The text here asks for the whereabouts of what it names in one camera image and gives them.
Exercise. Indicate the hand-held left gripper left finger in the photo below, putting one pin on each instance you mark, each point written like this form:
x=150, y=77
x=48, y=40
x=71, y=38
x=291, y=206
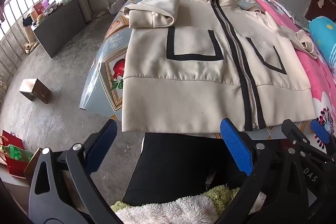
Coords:
x=105, y=142

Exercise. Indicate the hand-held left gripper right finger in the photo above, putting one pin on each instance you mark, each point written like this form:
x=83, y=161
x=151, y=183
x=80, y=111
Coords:
x=236, y=148

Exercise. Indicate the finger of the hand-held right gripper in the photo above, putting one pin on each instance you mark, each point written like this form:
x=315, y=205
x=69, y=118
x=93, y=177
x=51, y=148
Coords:
x=291, y=132
x=320, y=132

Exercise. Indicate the cream zip jacket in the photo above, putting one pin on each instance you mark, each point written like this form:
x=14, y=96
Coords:
x=183, y=98

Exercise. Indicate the pink floral blanket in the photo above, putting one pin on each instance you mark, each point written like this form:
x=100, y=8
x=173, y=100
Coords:
x=315, y=77

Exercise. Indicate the person's black pants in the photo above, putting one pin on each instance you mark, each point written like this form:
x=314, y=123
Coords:
x=170, y=169

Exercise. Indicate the open brown cardboard box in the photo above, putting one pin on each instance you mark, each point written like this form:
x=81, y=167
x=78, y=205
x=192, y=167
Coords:
x=31, y=169

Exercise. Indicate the small cardboard box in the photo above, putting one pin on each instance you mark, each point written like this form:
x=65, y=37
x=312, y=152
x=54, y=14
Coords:
x=36, y=91

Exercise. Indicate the fluffy white green robe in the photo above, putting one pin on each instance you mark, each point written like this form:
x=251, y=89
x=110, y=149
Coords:
x=170, y=211

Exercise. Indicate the blue plush pillow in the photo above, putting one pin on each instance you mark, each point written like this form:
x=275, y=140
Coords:
x=325, y=37

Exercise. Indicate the red gift bag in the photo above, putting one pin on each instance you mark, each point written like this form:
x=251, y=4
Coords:
x=11, y=169

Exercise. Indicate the grey lace-edged cloth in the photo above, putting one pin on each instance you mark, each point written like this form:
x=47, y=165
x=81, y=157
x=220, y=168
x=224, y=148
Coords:
x=291, y=12

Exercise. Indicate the dark grey low cabinet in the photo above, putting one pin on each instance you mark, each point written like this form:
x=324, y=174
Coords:
x=60, y=27

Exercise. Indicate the small cream hanging cloth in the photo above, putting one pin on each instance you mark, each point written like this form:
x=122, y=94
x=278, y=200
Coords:
x=321, y=1

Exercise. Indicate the clear plastic bag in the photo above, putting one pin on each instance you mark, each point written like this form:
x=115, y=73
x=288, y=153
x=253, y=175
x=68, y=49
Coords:
x=114, y=1

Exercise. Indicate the metal window railing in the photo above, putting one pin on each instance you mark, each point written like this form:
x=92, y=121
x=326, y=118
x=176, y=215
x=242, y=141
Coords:
x=15, y=29

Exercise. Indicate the small red box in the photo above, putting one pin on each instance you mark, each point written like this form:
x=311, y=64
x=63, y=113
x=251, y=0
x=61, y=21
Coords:
x=38, y=8

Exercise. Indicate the dark hanging garment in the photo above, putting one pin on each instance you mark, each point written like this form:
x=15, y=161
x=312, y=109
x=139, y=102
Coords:
x=2, y=6

